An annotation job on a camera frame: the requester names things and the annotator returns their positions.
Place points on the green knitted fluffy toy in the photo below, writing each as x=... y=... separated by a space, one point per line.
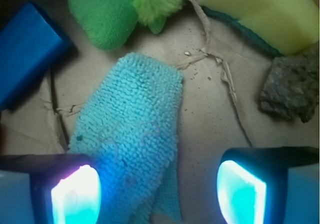
x=109 y=23

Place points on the yellow green scouring sponge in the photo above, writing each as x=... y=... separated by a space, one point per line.
x=283 y=27

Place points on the grey rough stone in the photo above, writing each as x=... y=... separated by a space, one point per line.
x=291 y=89

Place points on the light blue microfibre cloth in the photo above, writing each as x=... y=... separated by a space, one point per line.
x=128 y=127

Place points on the blue rectangular block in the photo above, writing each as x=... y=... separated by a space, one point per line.
x=29 y=44

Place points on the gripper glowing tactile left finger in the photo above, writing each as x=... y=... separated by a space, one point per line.
x=49 y=189

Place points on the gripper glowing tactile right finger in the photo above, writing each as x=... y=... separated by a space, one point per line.
x=274 y=185

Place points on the brown paper bag tray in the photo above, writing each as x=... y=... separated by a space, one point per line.
x=223 y=74

